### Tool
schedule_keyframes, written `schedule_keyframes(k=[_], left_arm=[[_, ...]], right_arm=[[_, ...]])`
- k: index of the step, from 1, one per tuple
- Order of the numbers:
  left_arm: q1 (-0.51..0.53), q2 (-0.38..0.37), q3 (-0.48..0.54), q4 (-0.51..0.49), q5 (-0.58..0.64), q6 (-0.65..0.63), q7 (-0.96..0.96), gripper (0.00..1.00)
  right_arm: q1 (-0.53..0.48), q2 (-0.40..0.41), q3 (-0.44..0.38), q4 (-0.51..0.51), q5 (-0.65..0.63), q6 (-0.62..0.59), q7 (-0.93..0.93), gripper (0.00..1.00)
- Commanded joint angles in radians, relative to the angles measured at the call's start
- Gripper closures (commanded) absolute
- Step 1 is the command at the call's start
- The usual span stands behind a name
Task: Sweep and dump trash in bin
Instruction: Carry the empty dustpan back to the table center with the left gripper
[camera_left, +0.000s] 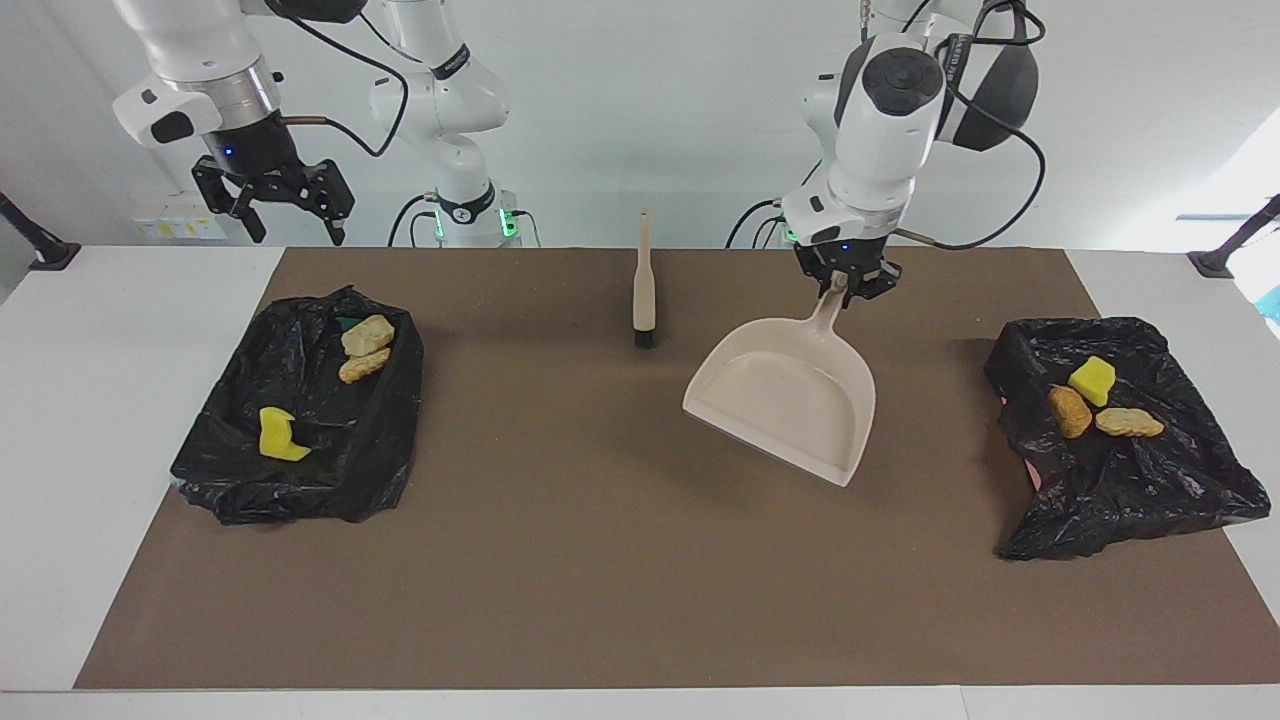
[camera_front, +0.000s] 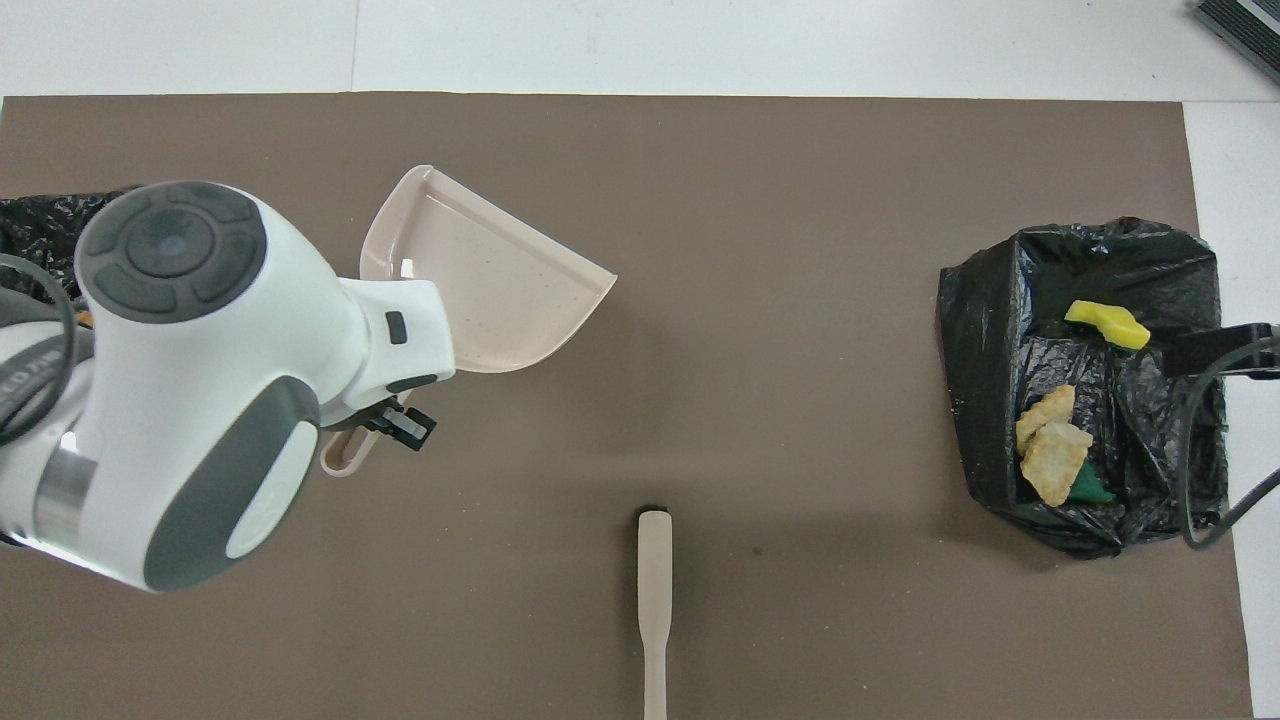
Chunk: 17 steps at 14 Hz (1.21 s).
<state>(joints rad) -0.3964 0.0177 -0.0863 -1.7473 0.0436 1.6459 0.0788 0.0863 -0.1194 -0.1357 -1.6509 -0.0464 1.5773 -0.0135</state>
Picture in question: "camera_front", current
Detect notched yellow sponge piece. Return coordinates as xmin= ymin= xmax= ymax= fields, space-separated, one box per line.
xmin=1064 ymin=299 xmax=1152 ymax=352

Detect beige plastic dustpan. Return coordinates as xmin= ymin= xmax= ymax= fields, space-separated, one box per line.
xmin=320 ymin=165 xmax=618 ymax=478

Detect striped orange croissant piece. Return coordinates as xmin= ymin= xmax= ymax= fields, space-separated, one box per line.
xmin=1016 ymin=384 xmax=1077 ymax=456

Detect beige brush black bristles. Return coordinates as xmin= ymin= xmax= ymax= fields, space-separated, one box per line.
xmin=636 ymin=504 xmax=673 ymax=720

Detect open black bag lined bin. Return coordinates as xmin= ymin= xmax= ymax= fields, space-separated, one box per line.
xmin=937 ymin=217 xmax=1229 ymax=559

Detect crumpled black trash bag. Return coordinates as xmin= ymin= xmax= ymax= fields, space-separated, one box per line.
xmin=0 ymin=188 xmax=141 ymax=306

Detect dark ribbed device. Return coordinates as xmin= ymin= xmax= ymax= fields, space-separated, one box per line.
xmin=1192 ymin=0 xmax=1280 ymax=86

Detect brown table mat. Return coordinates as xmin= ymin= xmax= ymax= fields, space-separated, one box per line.
xmin=0 ymin=92 xmax=1253 ymax=720

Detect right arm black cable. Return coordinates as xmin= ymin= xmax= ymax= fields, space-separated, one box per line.
xmin=1178 ymin=335 xmax=1280 ymax=551

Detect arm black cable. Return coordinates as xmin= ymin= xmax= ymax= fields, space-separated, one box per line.
xmin=1178 ymin=335 xmax=1280 ymax=551
xmin=0 ymin=253 xmax=81 ymax=449

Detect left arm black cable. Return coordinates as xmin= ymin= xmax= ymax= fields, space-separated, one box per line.
xmin=0 ymin=253 xmax=81 ymax=449

